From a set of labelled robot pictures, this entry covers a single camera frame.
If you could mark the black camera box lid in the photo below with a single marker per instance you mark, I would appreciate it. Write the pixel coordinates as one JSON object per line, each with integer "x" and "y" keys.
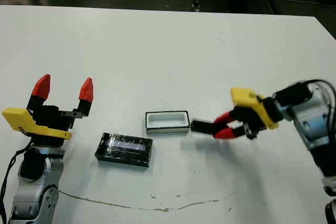
{"x": 123, "y": 158}

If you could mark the black right gripper, yellow mount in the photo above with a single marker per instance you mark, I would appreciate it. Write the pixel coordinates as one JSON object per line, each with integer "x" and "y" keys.
{"x": 257, "y": 113}

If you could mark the camera box base, white insert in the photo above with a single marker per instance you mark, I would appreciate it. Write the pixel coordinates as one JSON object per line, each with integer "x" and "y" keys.
{"x": 168, "y": 130}

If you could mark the black left gripper, yellow mount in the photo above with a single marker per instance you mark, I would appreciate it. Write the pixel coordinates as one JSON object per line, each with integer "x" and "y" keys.
{"x": 47, "y": 121}

